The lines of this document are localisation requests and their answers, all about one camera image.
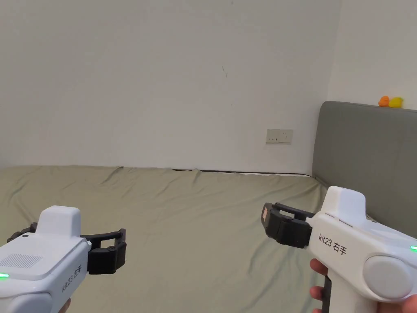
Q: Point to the grey padded headboard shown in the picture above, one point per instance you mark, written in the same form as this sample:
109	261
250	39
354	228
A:
374	146

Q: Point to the yellow rubber duck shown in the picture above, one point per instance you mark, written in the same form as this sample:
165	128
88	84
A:
396	102

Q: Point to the person's left hand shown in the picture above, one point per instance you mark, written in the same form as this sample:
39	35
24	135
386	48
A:
67	306

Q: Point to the person's right hand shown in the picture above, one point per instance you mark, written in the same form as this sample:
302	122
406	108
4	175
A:
317	267

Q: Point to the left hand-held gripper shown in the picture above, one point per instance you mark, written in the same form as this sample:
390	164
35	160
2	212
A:
42	260

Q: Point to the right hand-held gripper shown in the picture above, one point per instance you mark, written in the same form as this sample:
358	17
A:
352	241

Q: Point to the white wall socket plate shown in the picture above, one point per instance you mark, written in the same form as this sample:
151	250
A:
279	136

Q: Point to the bed with pale green sheet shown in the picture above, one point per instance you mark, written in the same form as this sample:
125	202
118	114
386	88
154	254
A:
182	208

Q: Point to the orange rubber duck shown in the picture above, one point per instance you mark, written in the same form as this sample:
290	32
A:
383	101

